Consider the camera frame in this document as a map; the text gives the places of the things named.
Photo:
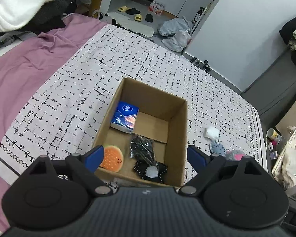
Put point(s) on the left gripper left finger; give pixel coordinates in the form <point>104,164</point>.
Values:
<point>53,193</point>

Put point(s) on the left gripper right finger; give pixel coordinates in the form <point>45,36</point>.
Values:
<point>239,194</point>

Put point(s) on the grey pink plush earmuff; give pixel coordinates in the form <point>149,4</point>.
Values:
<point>234,155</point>

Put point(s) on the blue grey cloth piece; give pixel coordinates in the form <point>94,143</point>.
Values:
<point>217,149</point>

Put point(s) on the white soft ball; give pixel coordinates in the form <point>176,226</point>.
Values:
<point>211,133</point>

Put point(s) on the orange burger plush toy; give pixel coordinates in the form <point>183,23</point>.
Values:
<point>113,159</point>

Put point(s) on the black white plush flower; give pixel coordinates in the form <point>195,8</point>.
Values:
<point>155,173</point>

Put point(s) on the black item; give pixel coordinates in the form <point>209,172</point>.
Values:
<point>141,148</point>

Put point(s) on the blue tissue pack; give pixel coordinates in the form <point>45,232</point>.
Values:
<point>124,117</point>

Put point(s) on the crumpled clear plastic bag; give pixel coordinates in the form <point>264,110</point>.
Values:
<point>284,170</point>

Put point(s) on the yellow white cup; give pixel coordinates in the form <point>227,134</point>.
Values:
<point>273,135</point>

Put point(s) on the white black patterned blanket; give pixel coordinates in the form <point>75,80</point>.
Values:
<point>65,113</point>

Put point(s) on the brown cardboard box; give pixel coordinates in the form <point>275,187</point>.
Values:
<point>162,117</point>

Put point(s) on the purple bed sheet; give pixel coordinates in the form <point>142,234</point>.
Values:
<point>23,70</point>

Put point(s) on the white plastic bag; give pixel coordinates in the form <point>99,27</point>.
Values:
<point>177,42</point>

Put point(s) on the grey plastic bag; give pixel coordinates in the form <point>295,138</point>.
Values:
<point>171,27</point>

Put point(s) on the yellow slipper right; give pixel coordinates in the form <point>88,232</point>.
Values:
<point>138,18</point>

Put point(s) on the yellow slipper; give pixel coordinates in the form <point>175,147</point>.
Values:
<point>138,18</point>
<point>123,9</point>

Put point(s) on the black slipper right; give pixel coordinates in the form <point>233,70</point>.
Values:
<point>149,18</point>

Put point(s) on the black slipper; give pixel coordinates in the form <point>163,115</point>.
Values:
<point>149,18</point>
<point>132,11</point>

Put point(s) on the yellow slipper left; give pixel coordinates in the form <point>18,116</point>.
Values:
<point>123,9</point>

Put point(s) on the black slipper left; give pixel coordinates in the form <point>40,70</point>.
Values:
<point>132,11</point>

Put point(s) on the red white bottle pack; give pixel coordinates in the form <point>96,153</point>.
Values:
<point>156,7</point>

